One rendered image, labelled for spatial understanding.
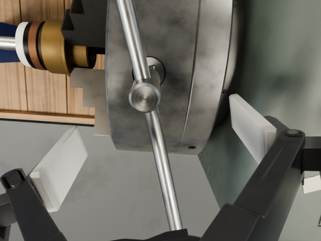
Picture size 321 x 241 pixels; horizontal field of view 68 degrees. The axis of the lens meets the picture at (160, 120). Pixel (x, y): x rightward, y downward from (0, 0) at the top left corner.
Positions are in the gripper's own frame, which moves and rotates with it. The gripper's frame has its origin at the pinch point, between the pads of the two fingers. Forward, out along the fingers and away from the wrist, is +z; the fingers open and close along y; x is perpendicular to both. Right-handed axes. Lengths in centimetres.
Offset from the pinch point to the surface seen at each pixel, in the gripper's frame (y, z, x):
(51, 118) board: -28.7, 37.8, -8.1
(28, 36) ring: -16.8, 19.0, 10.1
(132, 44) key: -0.1, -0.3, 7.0
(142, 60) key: 0.3, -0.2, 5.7
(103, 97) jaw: -8.7, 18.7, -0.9
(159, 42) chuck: 1.7, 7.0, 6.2
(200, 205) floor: 7, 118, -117
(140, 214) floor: -38, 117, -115
